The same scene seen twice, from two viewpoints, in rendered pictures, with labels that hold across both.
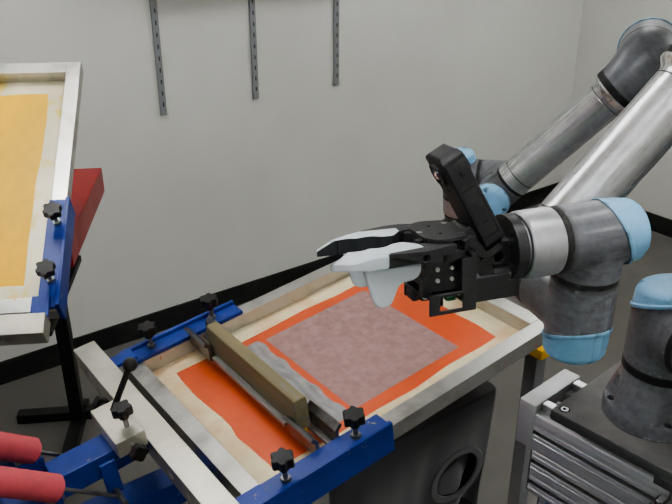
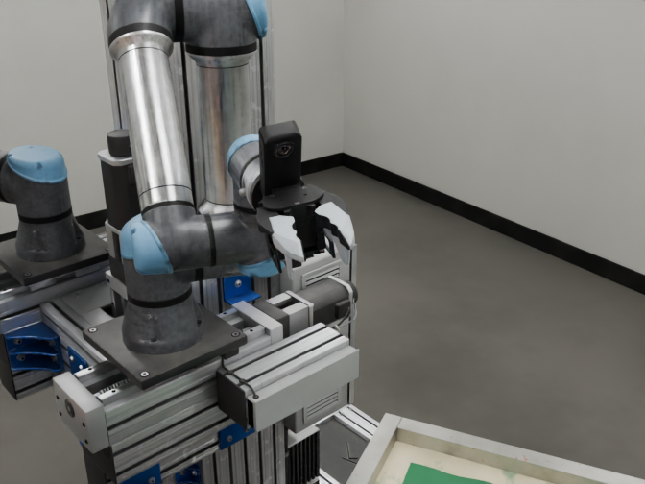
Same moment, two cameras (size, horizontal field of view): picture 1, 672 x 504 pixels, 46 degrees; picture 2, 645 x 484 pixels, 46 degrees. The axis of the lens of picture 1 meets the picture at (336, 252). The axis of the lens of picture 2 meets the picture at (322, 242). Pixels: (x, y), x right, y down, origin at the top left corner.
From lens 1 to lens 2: 101 cm
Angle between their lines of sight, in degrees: 80
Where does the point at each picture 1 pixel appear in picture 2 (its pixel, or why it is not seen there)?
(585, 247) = not seen: hidden behind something
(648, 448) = (207, 343)
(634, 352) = (163, 288)
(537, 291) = (240, 237)
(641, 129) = (169, 95)
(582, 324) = not seen: hidden behind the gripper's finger
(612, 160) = (174, 126)
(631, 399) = (177, 323)
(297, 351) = not seen: outside the picture
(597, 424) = (171, 360)
